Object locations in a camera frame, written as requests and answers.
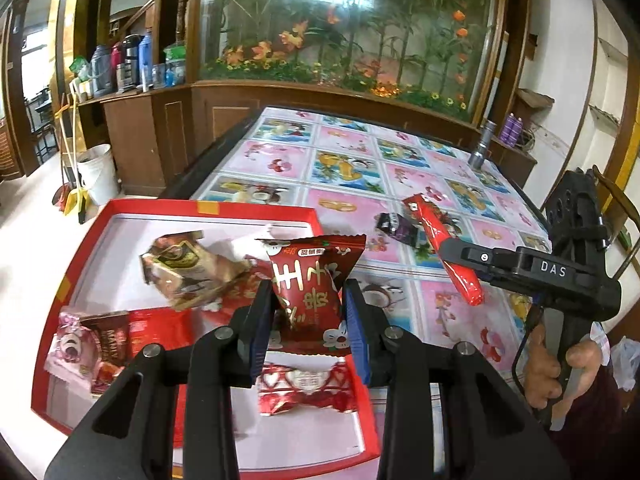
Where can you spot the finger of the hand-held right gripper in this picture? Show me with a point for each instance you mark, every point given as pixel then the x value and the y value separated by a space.
pixel 470 255

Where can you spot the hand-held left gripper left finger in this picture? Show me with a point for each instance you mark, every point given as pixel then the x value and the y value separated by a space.
pixel 261 345

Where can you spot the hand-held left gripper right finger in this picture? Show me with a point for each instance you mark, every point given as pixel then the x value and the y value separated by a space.
pixel 356 340

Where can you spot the red heart print packet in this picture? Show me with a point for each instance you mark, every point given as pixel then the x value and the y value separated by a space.
pixel 305 385

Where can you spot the large red flowered snack packet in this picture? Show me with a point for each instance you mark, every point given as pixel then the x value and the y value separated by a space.
pixel 307 285

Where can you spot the brown tan snack packet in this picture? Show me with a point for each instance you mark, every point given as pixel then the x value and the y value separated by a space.
pixel 190 270

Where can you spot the maroon chocolate packet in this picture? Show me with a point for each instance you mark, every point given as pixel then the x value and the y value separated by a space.
pixel 110 345

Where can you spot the red gift box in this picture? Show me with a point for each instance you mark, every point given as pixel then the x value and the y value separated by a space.
pixel 125 230

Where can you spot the pink snack packet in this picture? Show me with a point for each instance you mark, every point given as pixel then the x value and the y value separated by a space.
pixel 70 345

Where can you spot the person's right forearm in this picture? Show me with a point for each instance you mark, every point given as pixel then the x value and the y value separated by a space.
pixel 600 435

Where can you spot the person's right hand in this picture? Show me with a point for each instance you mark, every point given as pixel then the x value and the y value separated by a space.
pixel 540 375

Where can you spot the small red flowered packet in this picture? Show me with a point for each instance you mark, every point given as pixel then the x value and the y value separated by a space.
pixel 450 227

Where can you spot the black purple snack packet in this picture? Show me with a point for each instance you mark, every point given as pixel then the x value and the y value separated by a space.
pixel 397 227

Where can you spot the white plastic bag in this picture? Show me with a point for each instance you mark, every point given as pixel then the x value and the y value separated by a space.
pixel 627 365

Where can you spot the wooden chair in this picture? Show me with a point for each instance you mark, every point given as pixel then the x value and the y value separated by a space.
pixel 612 185

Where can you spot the silver flashlight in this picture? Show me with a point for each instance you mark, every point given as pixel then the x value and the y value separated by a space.
pixel 482 145

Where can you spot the purple bottle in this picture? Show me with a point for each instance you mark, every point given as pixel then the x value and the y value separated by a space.
pixel 518 131
pixel 507 130

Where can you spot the printed tablecloth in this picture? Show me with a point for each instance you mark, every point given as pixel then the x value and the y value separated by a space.
pixel 350 160

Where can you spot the yellow broom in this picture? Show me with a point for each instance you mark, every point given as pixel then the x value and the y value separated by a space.
pixel 75 205

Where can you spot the white bucket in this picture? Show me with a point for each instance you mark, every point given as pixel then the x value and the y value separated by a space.
pixel 97 175

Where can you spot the red dustpan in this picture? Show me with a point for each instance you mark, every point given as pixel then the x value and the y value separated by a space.
pixel 64 200

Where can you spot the green lidded container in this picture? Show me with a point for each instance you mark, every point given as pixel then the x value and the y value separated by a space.
pixel 175 67

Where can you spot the black stool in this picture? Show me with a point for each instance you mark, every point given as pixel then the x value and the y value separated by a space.
pixel 42 135

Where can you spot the blue thermos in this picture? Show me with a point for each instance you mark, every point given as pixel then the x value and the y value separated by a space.
pixel 146 60

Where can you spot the black thermos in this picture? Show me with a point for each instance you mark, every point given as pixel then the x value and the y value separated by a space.
pixel 131 62

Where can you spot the grey thermos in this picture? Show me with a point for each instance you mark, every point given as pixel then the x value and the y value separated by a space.
pixel 101 72

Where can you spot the red thermos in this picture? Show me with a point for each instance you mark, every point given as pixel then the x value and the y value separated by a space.
pixel 117 55

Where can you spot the wooden wall shelf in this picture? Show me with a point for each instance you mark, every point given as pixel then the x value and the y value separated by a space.
pixel 535 99

